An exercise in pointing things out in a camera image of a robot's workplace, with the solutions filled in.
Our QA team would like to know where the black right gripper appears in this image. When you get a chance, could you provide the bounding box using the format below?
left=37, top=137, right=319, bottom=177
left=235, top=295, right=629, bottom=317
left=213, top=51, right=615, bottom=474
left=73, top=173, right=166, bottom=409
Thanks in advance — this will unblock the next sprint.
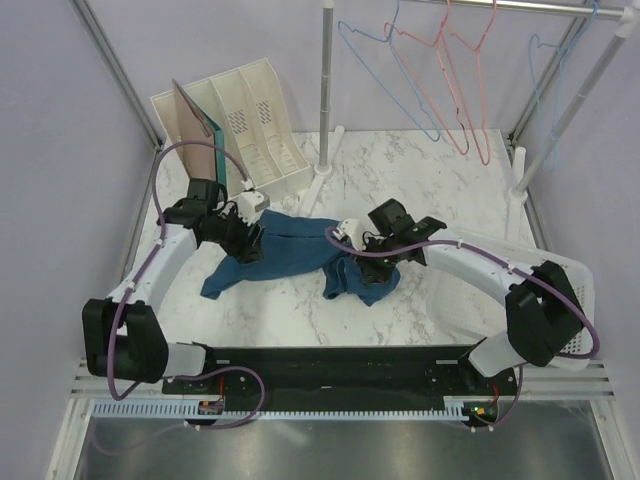
left=350, top=234, right=400, bottom=285

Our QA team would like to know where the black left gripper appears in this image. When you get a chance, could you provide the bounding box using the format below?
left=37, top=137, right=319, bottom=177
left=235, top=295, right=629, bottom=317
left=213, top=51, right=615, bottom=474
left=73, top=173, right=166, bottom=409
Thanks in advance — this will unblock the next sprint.
left=204, top=202, right=264, bottom=265

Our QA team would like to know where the blue t shirt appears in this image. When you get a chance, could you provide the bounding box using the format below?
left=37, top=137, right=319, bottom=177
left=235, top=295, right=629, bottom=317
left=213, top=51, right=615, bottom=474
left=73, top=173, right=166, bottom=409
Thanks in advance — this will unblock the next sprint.
left=200, top=210, right=401, bottom=306

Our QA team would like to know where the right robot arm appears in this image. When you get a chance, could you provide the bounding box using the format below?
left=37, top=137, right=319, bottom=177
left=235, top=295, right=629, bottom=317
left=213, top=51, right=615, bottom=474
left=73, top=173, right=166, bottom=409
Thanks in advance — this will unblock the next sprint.
left=329, top=199, right=597, bottom=394

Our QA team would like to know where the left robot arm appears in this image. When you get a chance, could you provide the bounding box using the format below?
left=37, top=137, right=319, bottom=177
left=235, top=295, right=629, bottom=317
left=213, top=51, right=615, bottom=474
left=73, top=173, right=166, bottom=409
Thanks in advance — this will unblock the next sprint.
left=82, top=179, right=270, bottom=393

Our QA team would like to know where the teal folder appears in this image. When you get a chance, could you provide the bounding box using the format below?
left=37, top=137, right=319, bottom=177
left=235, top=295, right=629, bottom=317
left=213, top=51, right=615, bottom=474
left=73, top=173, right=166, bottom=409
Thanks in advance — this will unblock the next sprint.
left=201, top=110, right=228, bottom=187

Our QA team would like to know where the white plastic laundry basket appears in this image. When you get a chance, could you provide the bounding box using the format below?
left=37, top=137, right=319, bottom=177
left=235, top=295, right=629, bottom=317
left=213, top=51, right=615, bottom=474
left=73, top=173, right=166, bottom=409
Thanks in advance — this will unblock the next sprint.
left=424, top=228, right=600, bottom=377

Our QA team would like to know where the white plastic file organizer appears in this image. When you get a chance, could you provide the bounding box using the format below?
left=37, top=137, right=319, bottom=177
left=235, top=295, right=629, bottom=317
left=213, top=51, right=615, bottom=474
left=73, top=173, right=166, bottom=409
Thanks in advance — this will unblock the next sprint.
left=150, top=59, right=312, bottom=206

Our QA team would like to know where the white clothes rack foot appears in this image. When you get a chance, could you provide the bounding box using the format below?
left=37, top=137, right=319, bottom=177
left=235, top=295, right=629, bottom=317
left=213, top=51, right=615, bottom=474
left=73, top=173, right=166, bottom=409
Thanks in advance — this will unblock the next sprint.
left=298, top=125, right=345, bottom=217

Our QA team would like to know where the brown cardboard folder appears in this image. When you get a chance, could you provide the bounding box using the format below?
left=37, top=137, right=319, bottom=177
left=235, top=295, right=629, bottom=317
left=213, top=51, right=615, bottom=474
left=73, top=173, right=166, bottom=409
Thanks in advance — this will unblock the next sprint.
left=172, top=79, right=217, bottom=181

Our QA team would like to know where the metal clothes rack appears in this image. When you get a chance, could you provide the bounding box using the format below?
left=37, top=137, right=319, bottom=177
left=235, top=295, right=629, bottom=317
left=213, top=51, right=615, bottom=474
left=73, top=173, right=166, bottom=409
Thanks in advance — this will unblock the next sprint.
left=313, top=0, right=630, bottom=241

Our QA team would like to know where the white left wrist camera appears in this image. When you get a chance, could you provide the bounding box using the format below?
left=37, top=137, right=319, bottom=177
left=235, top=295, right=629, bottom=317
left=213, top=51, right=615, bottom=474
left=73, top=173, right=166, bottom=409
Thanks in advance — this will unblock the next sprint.
left=235, top=190, right=270, bottom=225

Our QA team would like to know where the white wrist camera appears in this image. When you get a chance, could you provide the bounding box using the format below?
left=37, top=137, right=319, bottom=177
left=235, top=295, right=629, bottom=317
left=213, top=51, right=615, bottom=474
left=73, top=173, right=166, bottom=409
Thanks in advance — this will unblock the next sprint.
left=332, top=218, right=365, bottom=251
left=235, top=190, right=270, bottom=225

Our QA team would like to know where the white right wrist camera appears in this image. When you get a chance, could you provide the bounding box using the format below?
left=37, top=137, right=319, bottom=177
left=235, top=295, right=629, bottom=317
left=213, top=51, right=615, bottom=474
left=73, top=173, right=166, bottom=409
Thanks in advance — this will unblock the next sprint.
left=332, top=218, right=365, bottom=251

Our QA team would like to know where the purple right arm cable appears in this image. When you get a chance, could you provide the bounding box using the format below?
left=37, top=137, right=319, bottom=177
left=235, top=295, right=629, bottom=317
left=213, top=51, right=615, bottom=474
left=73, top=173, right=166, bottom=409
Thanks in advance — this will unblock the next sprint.
left=324, top=225, right=602, bottom=360

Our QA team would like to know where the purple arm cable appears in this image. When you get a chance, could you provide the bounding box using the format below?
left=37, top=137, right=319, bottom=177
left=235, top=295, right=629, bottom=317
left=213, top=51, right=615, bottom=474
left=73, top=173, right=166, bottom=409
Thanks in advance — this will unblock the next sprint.
left=107, top=141, right=256, bottom=402
left=324, top=225, right=602, bottom=360

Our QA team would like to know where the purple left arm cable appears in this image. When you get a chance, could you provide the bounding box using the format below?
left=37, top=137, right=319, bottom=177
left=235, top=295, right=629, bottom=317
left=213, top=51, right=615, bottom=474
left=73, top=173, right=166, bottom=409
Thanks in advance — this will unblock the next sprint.
left=107, top=141, right=256, bottom=402

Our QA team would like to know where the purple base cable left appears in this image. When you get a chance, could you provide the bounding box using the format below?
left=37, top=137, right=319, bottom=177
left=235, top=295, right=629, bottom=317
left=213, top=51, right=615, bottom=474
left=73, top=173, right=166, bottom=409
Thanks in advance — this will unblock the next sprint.
left=89, top=367, right=271, bottom=454

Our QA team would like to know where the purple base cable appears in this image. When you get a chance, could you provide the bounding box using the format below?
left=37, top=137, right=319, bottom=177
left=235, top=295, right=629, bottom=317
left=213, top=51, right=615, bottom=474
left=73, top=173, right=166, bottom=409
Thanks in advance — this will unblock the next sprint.
left=89, top=367, right=271, bottom=454
left=464, top=367, right=526, bottom=434

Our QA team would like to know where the white slotted cable duct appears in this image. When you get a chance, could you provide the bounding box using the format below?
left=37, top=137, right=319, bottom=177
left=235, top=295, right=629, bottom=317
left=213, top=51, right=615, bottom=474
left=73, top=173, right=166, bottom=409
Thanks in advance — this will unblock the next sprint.
left=91, top=399, right=469, bottom=421

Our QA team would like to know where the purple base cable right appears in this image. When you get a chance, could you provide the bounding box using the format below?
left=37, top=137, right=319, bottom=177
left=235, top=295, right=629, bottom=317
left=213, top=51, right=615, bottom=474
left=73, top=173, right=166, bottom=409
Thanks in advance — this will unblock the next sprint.
left=464, top=367, right=526, bottom=434

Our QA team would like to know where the blue wire hanger left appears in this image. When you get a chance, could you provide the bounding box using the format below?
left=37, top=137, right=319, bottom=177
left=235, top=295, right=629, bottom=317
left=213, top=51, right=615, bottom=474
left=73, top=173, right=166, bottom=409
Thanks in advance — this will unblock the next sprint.
left=337, top=1, right=442, bottom=142

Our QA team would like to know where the blue wire hanger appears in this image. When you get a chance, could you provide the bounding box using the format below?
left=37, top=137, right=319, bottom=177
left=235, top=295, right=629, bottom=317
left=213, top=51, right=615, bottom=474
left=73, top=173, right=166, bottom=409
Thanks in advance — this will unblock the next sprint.
left=527, top=1, right=601, bottom=173
left=337, top=1, right=442, bottom=142

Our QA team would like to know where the pink wire hanger left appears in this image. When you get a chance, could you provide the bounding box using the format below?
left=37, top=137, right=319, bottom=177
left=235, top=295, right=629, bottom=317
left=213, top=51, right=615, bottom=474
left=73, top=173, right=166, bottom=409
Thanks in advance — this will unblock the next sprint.
left=384, top=1, right=471, bottom=155

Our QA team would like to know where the pink wire hanger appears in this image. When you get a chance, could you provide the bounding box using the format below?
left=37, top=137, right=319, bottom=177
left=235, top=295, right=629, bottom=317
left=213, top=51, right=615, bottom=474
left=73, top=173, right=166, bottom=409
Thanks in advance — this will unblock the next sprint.
left=384, top=1, right=471, bottom=155
left=438, top=1, right=497, bottom=167

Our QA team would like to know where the pink wire hanger right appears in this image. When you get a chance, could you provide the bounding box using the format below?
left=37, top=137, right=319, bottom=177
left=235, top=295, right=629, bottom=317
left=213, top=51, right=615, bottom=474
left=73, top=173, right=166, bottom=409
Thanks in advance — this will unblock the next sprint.
left=438, top=1, right=497, bottom=167

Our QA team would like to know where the blue wire hanger right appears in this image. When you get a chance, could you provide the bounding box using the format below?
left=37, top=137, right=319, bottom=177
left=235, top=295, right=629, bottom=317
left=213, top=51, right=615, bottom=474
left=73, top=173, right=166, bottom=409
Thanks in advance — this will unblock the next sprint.
left=527, top=1, right=601, bottom=173

